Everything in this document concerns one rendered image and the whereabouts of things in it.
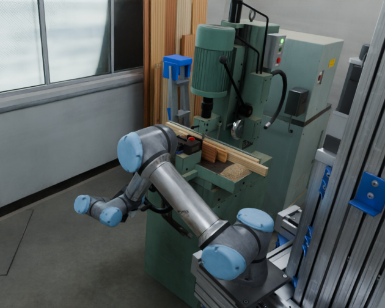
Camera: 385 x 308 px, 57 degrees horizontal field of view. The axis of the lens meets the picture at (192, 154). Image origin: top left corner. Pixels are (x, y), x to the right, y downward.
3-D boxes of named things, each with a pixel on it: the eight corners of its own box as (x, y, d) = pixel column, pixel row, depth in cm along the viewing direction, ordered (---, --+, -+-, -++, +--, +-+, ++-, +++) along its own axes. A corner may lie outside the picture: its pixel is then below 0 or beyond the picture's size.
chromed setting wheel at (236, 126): (228, 141, 183) (231, 118, 178) (241, 135, 192) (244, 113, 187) (233, 143, 181) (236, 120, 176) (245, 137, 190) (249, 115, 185)
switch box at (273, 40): (260, 66, 182) (266, 33, 175) (270, 64, 189) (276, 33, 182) (271, 69, 178) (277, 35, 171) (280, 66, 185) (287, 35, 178)
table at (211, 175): (128, 153, 186) (128, 142, 184) (168, 138, 208) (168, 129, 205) (221, 202, 153) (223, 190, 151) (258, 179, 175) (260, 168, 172)
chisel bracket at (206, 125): (192, 132, 181) (194, 117, 178) (209, 126, 191) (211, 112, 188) (203, 137, 177) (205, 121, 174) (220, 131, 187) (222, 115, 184)
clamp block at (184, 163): (159, 164, 172) (160, 147, 169) (178, 156, 182) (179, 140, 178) (182, 176, 164) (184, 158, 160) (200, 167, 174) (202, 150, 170)
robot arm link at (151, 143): (269, 247, 105) (153, 117, 118) (243, 275, 94) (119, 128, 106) (245, 264, 112) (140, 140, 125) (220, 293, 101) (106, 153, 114)
